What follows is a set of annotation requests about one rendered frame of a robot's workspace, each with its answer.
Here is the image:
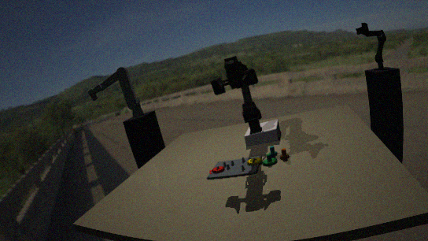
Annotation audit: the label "green gear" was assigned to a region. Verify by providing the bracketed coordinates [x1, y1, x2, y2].
[262, 154, 278, 166]

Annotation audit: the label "red gear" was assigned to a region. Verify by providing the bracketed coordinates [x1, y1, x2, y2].
[212, 166, 225, 172]

